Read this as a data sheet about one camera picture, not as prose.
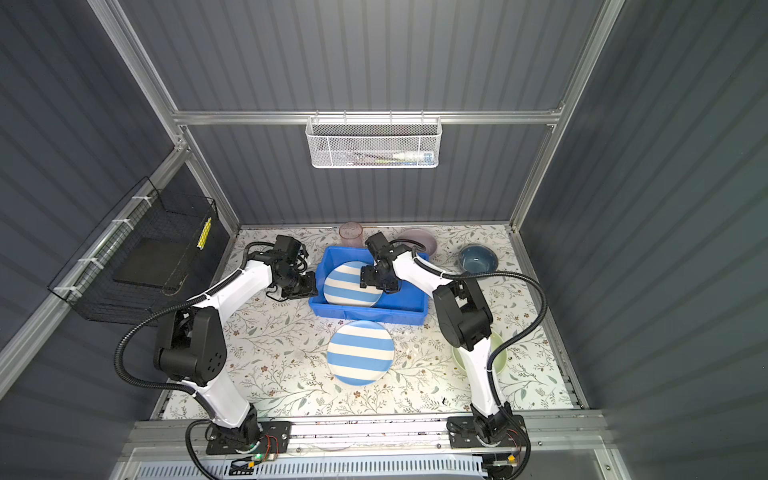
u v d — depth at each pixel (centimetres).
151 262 74
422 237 109
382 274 75
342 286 99
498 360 58
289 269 72
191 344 48
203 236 83
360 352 87
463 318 56
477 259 106
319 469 77
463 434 73
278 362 87
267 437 73
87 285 62
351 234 102
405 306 96
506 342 56
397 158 91
